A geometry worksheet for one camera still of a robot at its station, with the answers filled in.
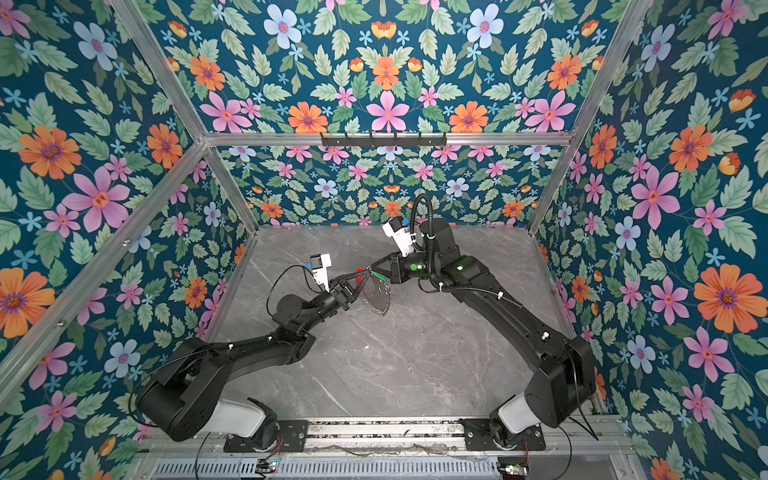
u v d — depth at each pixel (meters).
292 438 0.73
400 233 0.65
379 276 0.70
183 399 0.43
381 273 0.69
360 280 0.72
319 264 0.68
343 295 0.68
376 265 0.70
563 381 0.41
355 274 0.72
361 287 0.72
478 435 0.73
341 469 0.77
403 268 0.64
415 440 0.74
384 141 0.91
